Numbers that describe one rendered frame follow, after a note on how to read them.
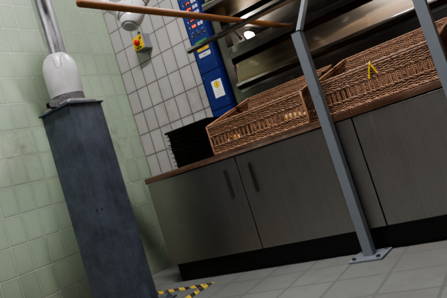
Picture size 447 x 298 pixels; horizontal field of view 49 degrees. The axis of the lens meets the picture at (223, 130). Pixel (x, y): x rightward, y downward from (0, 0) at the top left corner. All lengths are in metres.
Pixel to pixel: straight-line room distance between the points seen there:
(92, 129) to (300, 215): 1.03
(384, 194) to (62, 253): 1.75
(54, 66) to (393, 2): 1.63
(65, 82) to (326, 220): 1.33
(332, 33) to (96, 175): 1.37
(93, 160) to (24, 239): 0.69
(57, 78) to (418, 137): 1.59
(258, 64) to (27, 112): 1.33
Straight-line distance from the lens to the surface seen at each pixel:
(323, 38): 2.68
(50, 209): 2.92
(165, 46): 3.27
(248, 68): 2.89
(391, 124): 2.00
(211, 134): 2.45
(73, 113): 2.34
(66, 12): 3.48
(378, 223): 2.10
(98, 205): 2.29
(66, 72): 2.44
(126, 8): 1.93
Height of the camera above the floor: 0.50
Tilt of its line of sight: 4 degrees up
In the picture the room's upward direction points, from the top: 17 degrees counter-clockwise
